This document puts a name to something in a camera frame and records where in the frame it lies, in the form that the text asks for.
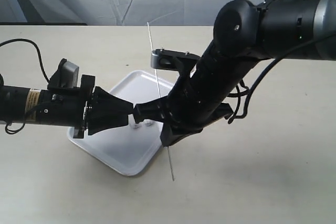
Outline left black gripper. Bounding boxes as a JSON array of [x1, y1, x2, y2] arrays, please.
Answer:
[[36, 74, 133, 138]]

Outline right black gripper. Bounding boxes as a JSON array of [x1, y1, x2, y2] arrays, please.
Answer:
[[133, 45, 259, 147]]

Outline white bead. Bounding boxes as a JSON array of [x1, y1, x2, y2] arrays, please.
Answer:
[[145, 121, 155, 126], [133, 123, 141, 129]]

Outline white bead top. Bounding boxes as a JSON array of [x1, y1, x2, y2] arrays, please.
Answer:
[[133, 123, 141, 129]]

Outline thin metal skewer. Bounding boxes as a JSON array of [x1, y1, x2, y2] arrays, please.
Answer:
[[146, 22, 175, 182]]

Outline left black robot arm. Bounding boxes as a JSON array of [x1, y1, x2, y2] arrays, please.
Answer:
[[1, 74, 133, 139]]

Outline right grey black robot arm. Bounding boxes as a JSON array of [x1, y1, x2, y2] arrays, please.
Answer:
[[133, 0, 335, 146]]

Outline white rectangular plastic tray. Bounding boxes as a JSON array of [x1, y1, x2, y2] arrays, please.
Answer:
[[67, 70, 173, 177]]

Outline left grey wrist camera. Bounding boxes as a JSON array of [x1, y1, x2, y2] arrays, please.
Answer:
[[47, 58, 79, 90]]

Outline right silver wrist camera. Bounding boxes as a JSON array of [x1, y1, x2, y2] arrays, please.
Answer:
[[155, 48, 200, 76]]

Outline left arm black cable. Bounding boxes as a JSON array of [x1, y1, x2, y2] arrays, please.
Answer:
[[0, 39, 50, 135]]

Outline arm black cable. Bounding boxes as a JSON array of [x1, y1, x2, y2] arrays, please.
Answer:
[[0, 39, 50, 135], [227, 0, 336, 124]]

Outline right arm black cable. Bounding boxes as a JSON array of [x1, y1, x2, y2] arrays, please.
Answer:
[[227, 0, 336, 124]]

